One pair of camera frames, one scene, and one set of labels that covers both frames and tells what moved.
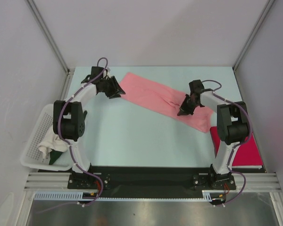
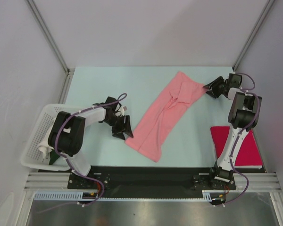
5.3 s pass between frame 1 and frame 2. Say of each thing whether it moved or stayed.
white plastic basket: stayed
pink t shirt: moved
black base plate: stayed
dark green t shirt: stayed
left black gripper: moved
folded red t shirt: stayed
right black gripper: moved
